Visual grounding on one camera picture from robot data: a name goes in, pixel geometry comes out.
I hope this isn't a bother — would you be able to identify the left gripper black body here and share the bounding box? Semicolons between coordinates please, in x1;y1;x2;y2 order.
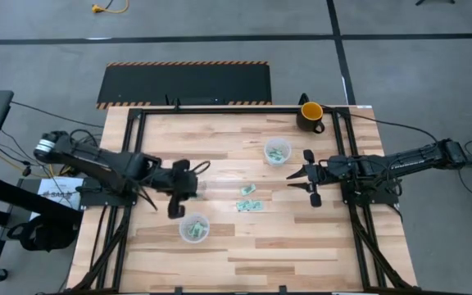
153;158;199;220

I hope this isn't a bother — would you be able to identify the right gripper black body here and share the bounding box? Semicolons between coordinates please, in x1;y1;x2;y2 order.
303;148;337;209

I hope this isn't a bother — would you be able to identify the clear plastic cup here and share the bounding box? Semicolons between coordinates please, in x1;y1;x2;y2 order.
179;212;211;245
263;138;293;166

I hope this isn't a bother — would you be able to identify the black mug yellow inside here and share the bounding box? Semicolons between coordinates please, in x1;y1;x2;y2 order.
296;102;326;135

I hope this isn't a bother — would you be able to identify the black hazard-striped floor mat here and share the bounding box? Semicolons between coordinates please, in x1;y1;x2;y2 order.
96;61;273;110

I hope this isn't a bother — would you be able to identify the white printed paper sheet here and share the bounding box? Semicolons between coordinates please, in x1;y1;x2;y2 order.
38;176;85;211

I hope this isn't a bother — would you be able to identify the black bag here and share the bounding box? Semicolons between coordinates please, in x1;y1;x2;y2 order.
6;215;80;252

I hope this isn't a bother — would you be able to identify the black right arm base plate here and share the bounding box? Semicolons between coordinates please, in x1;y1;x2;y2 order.
341;179;400;207

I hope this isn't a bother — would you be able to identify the black table-edge camera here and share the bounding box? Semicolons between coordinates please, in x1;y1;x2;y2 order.
165;94;225;106

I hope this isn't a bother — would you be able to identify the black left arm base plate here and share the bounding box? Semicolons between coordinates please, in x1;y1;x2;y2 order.
79;175;138;209

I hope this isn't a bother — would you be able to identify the black aluminium table frame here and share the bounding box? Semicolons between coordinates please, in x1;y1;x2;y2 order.
74;105;415;294

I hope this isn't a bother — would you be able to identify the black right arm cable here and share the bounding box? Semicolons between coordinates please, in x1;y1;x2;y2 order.
348;113;440;143

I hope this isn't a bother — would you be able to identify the thin black floor cable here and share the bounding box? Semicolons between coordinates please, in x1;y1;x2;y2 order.
10;101;105;129

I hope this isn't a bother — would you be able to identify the thin yellow cable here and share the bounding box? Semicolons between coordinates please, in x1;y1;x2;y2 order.
0;150;73;177

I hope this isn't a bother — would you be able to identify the yellow extension cable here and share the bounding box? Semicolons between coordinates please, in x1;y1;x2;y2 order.
91;0;130;14

